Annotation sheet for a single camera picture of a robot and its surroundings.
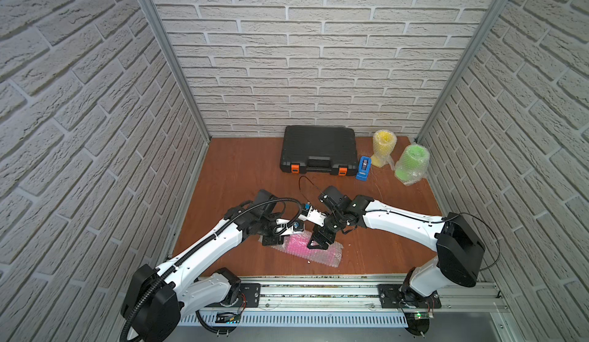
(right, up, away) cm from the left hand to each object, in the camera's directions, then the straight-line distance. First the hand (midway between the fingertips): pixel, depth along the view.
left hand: (288, 227), depth 79 cm
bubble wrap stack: (+15, -9, -4) cm, 18 cm away
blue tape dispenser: (+34, +21, +24) cm, 47 cm away
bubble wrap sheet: (+47, +23, +26) cm, 58 cm away
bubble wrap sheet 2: (+51, +23, +13) cm, 57 cm away
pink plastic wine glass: (+4, -4, -4) cm, 7 cm away
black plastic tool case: (+20, +29, +35) cm, 50 cm away
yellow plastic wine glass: (+41, +32, +19) cm, 56 cm away
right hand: (+10, -3, 0) cm, 10 cm away
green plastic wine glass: (+51, +22, +13) cm, 57 cm away
